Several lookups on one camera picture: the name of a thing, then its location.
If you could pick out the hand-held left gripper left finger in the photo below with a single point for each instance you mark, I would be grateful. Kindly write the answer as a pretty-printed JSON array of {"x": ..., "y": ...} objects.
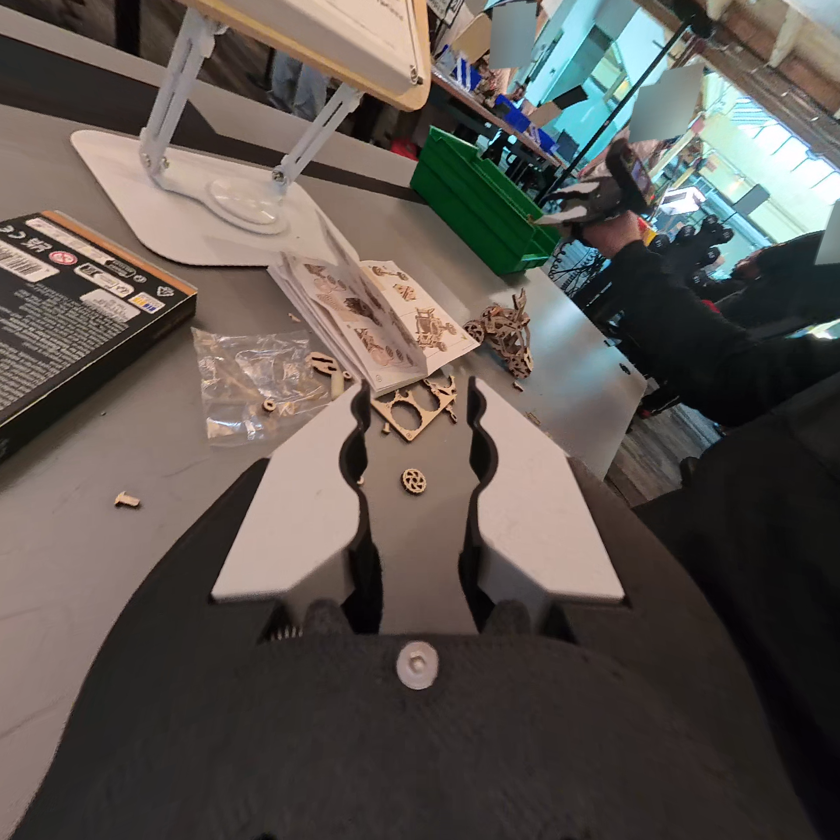
[{"x": 295, "y": 525}]

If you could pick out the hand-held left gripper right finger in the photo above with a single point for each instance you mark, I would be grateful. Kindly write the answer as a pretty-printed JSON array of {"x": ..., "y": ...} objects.
[{"x": 544, "y": 525}]

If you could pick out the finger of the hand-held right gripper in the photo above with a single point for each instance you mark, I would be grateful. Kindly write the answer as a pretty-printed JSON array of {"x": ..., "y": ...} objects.
[
  {"x": 584, "y": 190},
  {"x": 577, "y": 213}
]

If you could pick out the wooden gear wheel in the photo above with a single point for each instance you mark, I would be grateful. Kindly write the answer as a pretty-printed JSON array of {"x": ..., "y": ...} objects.
[{"x": 414, "y": 481}]

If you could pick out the wooden parts sheet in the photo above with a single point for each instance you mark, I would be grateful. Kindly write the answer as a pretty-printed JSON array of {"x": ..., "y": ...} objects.
[{"x": 394, "y": 420}]

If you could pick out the person's right forearm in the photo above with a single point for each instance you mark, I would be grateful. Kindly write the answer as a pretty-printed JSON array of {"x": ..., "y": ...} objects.
[{"x": 689, "y": 341}]

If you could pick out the wooden model buggy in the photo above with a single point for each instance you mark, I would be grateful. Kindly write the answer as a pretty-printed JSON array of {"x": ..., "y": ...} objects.
[{"x": 505, "y": 328}]

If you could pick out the black model kit box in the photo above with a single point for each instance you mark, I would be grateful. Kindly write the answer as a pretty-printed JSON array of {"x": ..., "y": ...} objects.
[{"x": 79, "y": 315}]

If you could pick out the person's right hand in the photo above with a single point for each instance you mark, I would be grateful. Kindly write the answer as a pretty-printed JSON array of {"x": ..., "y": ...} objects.
[{"x": 613, "y": 236}]

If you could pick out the black tripod pole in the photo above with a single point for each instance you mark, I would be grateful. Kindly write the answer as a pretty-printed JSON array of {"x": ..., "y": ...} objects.
[{"x": 623, "y": 98}]

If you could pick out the black dumbbell rack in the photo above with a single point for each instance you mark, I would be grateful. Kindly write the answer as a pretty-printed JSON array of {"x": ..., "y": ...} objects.
[{"x": 692, "y": 246}]

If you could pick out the green plastic bin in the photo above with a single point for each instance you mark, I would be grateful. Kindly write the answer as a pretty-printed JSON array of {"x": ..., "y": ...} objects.
[{"x": 472, "y": 190}]

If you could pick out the clear plastic bag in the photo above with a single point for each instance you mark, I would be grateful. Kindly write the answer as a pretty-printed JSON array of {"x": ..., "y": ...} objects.
[{"x": 243, "y": 387}]

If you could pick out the pale wax stick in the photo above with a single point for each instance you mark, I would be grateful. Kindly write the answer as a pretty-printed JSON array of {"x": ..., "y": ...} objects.
[{"x": 341, "y": 384}]

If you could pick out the slotted oval wooden plate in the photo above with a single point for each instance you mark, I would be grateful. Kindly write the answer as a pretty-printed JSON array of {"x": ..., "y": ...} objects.
[{"x": 323, "y": 365}]

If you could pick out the T-shaped wooden piece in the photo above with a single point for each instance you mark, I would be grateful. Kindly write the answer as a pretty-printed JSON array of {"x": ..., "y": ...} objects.
[{"x": 127, "y": 501}]

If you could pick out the instruction booklet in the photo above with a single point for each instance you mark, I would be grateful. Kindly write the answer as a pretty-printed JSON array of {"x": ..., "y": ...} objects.
[{"x": 387, "y": 308}]

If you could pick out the white tablet stand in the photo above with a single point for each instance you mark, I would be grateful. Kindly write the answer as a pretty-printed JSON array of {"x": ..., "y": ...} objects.
[{"x": 164, "y": 197}]

